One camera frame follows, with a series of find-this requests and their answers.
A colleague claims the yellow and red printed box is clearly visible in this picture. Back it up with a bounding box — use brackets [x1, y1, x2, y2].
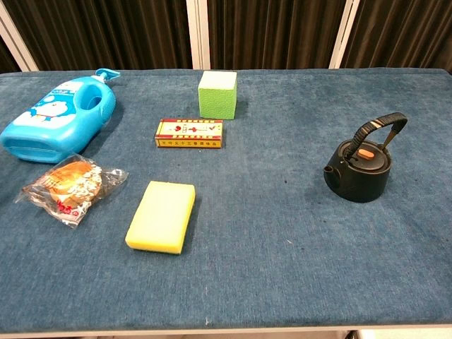
[154, 118, 224, 149]

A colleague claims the green and white cube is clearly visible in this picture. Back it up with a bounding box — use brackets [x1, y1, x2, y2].
[197, 70, 238, 121]

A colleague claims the yellow sponge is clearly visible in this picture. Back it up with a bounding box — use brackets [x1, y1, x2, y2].
[124, 180, 196, 255]

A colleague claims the blue table cloth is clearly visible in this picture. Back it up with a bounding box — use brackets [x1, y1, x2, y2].
[0, 67, 452, 333]

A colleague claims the bread in clear plastic bag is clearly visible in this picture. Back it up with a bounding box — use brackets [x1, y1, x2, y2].
[13, 153, 129, 230]

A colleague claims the blue detergent bottle with cartoon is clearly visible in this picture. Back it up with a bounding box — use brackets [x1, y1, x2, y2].
[0, 68, 121, 165]

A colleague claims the dark pleated curtain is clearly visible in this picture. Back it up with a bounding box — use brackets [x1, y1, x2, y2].
[0, 0, 452, 75]

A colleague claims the black kettle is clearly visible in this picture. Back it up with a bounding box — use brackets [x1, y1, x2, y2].
[323, 112, 409, 203]

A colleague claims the white frame post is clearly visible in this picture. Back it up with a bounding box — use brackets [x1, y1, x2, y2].
[328, 0, 360, 70]
[0, 2, 40, 73]
[186, 0, 212, 70]

